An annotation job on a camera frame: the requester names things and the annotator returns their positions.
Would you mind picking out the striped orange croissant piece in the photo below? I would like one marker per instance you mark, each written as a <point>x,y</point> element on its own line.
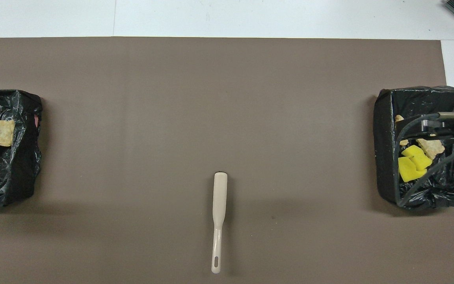
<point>399,118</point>

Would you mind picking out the pale greenish bread chunk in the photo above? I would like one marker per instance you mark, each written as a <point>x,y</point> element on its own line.
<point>431,146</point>

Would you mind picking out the pale round bread piece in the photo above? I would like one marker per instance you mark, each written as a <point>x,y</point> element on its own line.
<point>4,133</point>

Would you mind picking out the bin lined with black bag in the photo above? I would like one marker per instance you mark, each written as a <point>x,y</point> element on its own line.
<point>384,165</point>
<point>14,177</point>

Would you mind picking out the brown paper table mat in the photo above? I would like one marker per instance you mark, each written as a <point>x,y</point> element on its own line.
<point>227,63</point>

